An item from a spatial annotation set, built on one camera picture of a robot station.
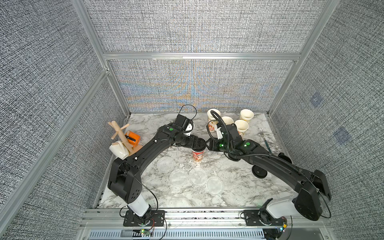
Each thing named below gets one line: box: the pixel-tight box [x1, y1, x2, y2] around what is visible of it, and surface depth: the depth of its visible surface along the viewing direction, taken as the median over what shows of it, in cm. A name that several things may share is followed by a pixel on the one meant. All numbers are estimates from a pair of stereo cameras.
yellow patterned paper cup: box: [221, 116, 235, 125], surface depth 97 cm
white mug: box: [109, 140, 129, 160], surface depth 89 cm
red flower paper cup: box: [234, 119, 249, 137], surface depth 94 cm
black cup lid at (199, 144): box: [192, 137, 207, 152], surface depth 81 cm
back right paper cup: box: [240, 109, 255, 124], surface depth 100 cm
